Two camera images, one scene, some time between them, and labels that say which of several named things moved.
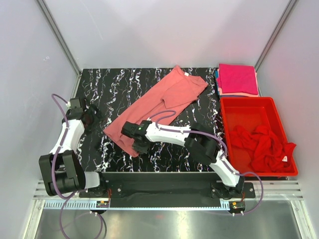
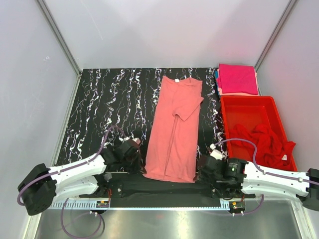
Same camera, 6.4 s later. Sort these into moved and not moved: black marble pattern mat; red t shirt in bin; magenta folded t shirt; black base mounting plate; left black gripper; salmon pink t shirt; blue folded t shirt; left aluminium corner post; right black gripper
Moved: left black gripper; salmon pink t shirt; right black gripper
Not moved: magenta folded t shirt; black base mounting plate; left aluminium corner post; red t shirt in bin; black marble pattern mat; blue folded t shirt
